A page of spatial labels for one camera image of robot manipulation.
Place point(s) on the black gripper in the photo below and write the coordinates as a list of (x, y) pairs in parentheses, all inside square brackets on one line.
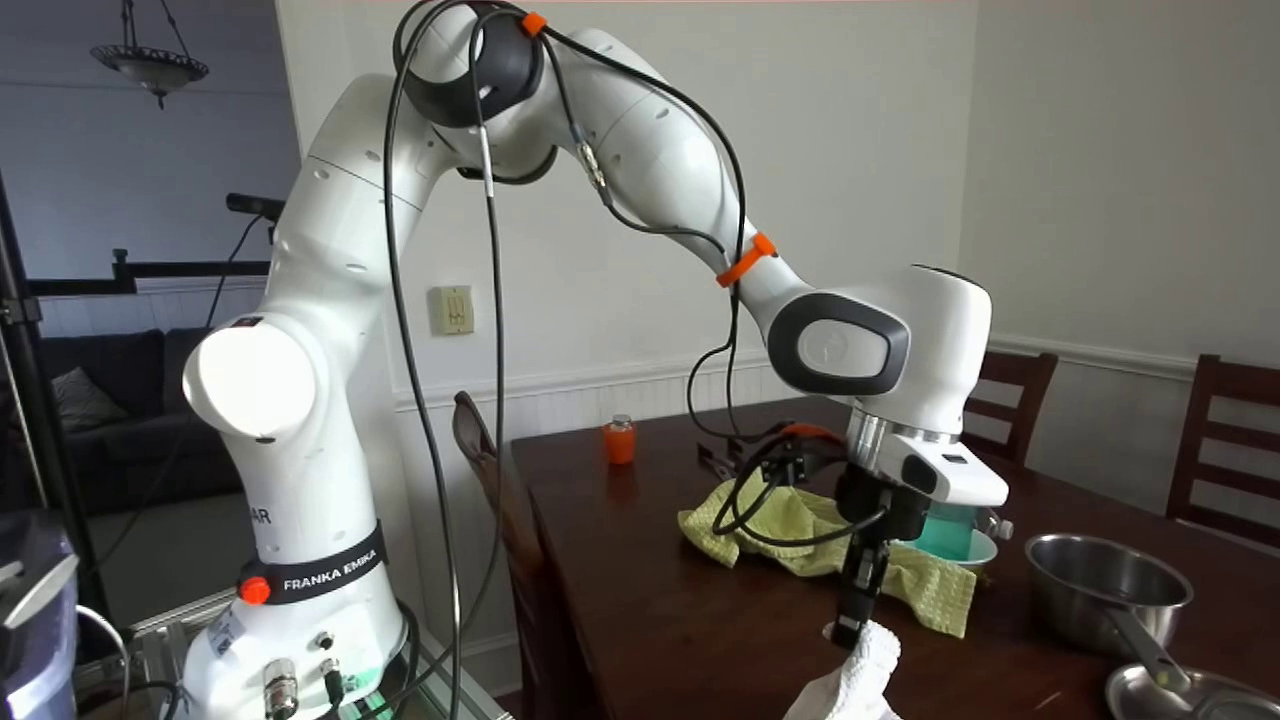
[(880, 514)]

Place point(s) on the white paper sheets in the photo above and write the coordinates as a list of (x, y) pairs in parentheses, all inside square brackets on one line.
[(846, 680)]

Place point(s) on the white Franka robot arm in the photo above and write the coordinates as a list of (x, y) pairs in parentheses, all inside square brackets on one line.
[(304, 403)]

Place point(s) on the green towel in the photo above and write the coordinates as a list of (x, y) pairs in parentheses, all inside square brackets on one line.
[(785, 520)]

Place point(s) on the teal bowl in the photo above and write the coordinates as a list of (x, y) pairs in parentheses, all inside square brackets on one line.
[(952, 542)]

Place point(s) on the steel pot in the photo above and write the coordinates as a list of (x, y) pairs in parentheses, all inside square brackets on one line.
[(1102, 593)]

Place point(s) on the dark wooden chair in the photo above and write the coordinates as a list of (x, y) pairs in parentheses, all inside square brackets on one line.
[(505, 535), (1014, 403), (1233, 440)]

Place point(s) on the orange juice bottle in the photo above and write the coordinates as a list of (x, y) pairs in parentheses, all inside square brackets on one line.
[(619, 445)]

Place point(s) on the round pan lid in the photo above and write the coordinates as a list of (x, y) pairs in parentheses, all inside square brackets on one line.
[(1172, 693)]

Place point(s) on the dark sofa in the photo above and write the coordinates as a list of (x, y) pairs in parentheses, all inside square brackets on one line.
[(122, 413)]

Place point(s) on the black boom stand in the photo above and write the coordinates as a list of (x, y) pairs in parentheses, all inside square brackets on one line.
[(133, 275)]

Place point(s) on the dark plastic bin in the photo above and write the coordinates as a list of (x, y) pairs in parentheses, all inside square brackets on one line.
[(34, 641)]

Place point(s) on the hanging chandelier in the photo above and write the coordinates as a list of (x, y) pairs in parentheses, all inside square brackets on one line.
[(150, 66)]

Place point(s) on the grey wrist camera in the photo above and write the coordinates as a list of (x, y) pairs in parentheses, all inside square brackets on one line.
[(961, 480)]

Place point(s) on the beige light switch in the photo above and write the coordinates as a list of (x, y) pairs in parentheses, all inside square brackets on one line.
[(450, 311)]

